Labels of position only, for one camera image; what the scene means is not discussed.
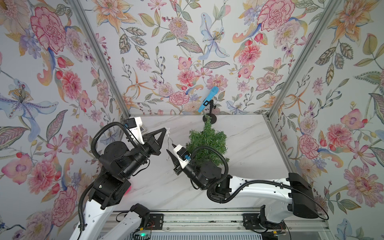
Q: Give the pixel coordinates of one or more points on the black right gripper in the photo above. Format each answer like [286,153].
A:
[178,165]

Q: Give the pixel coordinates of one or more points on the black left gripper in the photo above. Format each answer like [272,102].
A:
[152,144]

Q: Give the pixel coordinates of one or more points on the clear string light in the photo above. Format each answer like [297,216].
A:
[170,141]

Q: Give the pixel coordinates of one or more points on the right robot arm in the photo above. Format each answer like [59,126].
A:
[291,196]

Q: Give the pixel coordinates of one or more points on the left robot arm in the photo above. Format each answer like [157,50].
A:
[119,164]

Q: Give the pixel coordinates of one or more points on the small green christmas tree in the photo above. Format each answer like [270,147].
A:
[210,137]

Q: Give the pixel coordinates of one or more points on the black microphone stand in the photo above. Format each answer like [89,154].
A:
[210,115]

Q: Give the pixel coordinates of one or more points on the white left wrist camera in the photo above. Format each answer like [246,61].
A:
[135,126]

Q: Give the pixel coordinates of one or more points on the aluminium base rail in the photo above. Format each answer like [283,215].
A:
[226,224]

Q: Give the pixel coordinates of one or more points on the aluminium corner frame post left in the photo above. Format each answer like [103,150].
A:
[99,55]

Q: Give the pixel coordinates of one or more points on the aluminium corner frame post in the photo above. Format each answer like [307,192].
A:
[320,27]
[99,55]

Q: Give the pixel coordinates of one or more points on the aluminium corner frame post right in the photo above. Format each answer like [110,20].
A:
[320,27]

